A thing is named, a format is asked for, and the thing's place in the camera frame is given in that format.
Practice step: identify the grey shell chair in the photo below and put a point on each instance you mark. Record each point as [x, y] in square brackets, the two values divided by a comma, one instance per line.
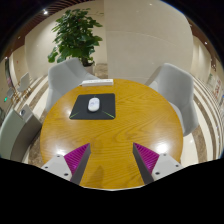
[65, 80]
[178, 91]

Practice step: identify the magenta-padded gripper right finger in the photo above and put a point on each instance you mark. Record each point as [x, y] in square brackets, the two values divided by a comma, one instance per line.
[154, 163]

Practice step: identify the group of distant chairs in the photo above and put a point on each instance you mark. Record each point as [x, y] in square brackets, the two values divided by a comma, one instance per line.
[18, 87]

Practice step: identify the black mouse pad green lines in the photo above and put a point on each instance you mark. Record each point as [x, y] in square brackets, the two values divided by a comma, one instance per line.
[106, 106]

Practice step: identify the white power strip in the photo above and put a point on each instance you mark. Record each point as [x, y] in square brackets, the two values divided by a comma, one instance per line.
[97, 82]

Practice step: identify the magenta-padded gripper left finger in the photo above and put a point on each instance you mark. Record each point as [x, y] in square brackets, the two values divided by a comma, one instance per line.
[71, 165]

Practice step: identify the grey armchair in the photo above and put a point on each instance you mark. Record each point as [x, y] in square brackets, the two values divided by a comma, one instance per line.
[18, 135]

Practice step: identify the white cartoon-print computer mouse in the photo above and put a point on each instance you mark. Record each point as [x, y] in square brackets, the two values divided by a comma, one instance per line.
[93, 104]

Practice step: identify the large green potted plant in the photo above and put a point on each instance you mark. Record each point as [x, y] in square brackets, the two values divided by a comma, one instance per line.
[76, 35]

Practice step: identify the wall posters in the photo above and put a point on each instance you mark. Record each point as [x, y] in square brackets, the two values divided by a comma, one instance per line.
[216, 88]

